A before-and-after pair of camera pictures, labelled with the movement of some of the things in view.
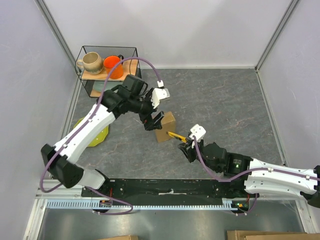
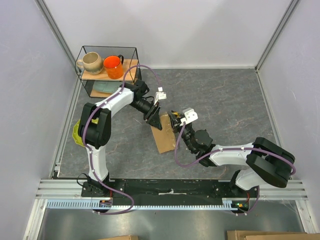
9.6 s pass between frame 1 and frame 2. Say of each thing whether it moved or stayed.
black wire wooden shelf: stayed
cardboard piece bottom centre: stayed
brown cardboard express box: moved
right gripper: moved
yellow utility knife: moved
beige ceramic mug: stayed
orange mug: stayed
